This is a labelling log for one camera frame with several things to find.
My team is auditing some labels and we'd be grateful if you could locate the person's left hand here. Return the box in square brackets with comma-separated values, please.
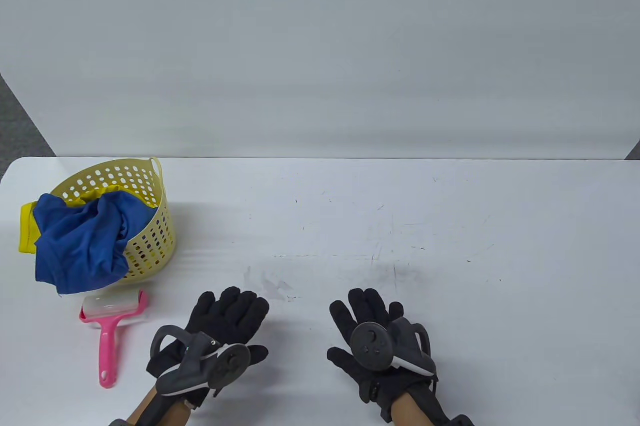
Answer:
[146, 286, 271, 409]

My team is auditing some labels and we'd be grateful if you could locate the blue t-shirt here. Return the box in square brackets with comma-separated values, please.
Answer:
[32, 190, 160, 295]

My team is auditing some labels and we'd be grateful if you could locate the yellow perforated plastic basket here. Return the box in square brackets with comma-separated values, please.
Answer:
[49, 157, 177, 280]

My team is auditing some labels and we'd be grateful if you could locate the person's left forearm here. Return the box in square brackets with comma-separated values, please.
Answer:
[122, 386, 193, 426]

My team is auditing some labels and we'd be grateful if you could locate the person's right forearm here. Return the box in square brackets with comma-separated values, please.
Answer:
[390, 394, 426, 426]

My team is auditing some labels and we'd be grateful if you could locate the yellow t-shirt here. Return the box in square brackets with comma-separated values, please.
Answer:
[18, 186, 131, 254]

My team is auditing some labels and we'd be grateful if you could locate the pink lint roller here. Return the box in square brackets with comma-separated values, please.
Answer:
[78, 290, 150, 389]

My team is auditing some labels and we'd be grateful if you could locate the person's right hand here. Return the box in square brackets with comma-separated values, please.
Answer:
[327, 288, 438, 422]

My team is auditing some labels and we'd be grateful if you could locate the grey left hand controller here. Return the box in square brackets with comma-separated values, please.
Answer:
[151, 325, 252, 398]

